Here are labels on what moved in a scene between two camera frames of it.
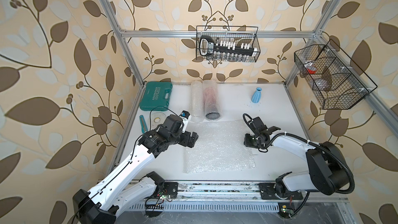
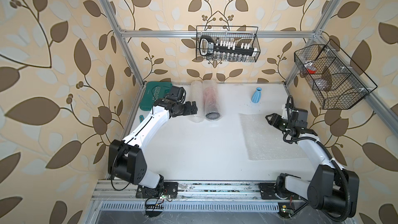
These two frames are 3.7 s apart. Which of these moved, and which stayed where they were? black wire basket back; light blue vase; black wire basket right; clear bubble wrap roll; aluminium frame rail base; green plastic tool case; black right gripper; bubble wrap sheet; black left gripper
Moved: black right gripper; bubble wrap sheet; black left gripper
Stayed: green plastic tool case; black wire basket back; clear bubble wrap roll; black wire basket right; aluminium frame rail base; light blue vase
